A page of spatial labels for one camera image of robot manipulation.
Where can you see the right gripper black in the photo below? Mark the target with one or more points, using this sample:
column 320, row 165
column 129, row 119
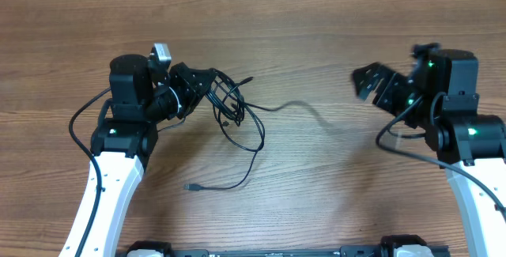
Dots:
column 384, row 81

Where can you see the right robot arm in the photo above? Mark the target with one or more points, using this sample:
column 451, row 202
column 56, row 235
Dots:
column 440, row 97

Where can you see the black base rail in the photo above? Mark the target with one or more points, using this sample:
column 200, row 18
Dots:
column 389, row 246

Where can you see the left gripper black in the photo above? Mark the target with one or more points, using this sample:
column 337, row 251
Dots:
column 185, row 78

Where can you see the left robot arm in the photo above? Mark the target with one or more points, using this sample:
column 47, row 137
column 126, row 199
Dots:
column 144, row 92

